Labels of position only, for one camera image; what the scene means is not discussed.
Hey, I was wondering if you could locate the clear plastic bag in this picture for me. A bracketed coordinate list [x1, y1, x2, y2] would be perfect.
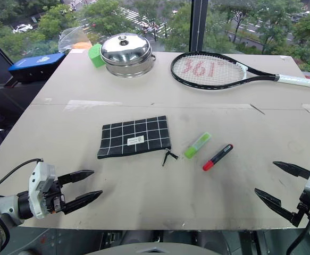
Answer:
[57, 26, 89, 53]

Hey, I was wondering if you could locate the orange object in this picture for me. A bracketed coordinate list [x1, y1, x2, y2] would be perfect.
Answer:
[71, 41, 93, 50]

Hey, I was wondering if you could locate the blue flat box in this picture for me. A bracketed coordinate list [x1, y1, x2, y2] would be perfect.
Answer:
[7, 52, 66, 82]

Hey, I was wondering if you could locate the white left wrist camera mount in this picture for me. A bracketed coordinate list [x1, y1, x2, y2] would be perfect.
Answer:
[28, 161, 56, 219]

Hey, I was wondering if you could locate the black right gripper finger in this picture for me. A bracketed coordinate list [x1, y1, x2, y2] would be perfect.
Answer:
[272, 161, 310, 180]
[254, 188, 299, 227]

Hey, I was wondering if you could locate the black white tennis racket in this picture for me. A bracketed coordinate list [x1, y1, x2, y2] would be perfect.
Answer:
[170, 52, 310, 90]

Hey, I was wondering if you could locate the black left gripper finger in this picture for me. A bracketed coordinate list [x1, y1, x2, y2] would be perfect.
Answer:
[63, 190, 103, 215]
[57, 170, 95, 185]

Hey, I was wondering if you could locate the red black marker pen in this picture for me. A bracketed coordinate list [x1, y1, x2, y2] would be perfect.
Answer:
[203, 143, 234, 172]

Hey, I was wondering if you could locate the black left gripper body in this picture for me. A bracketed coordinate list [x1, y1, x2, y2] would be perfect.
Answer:
[42, 179, 67, 215]

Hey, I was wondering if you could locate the green highlighter pen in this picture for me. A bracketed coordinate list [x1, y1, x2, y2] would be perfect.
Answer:
[184, 132, 212, 159]

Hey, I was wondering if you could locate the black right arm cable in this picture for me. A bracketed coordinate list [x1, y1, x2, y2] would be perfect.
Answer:
[284, 219, 310, 255]

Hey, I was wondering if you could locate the black grid pencil pouch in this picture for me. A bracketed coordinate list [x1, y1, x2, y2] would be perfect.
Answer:
[97, 115, 179, 167]

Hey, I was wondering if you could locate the black window frame post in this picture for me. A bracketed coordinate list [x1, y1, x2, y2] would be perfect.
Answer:
[189, 0, 208, 53]

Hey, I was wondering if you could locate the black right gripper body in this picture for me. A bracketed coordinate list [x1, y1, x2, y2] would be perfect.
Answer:
[291, 202, 310, 228]

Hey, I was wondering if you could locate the stainless steel lidded pot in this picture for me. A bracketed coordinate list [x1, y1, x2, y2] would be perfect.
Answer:
[99, 34, 156, 79]

